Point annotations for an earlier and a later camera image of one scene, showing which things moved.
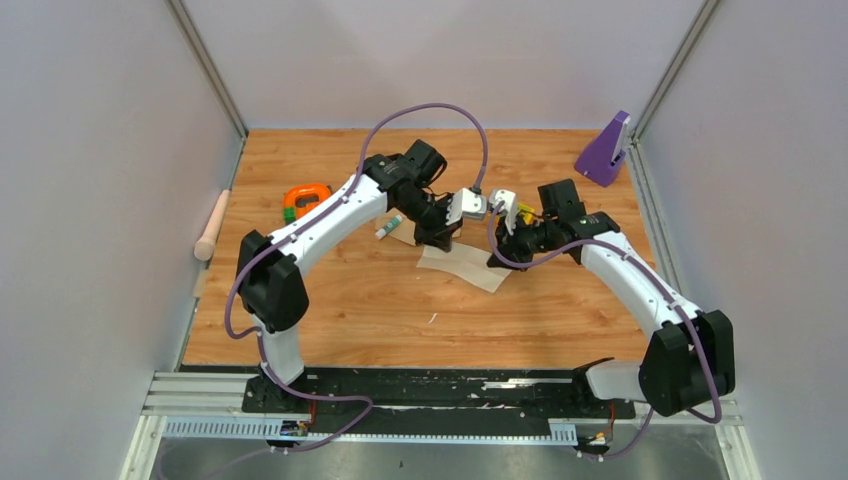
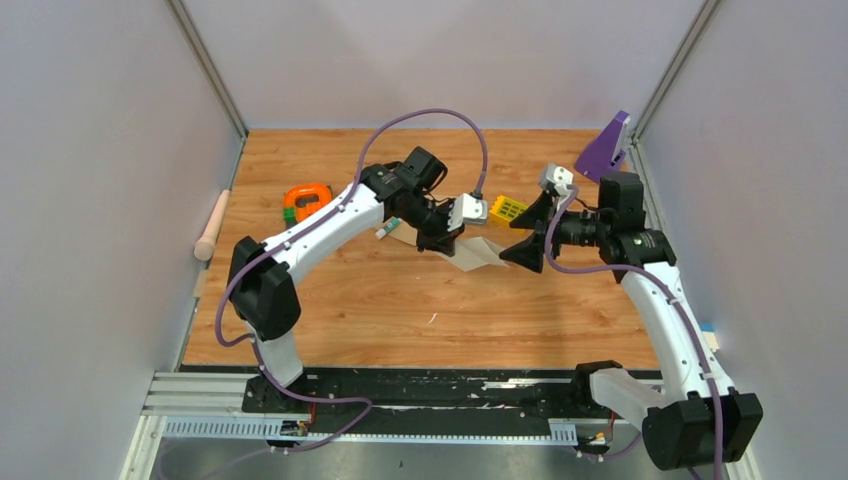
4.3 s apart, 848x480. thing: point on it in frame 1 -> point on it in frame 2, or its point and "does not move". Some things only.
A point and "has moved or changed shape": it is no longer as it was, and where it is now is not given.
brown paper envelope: [405, 230] does not move
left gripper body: [431, 222] does not move
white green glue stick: [382, 232] does not move
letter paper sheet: [465, 262] has moved or changed shape
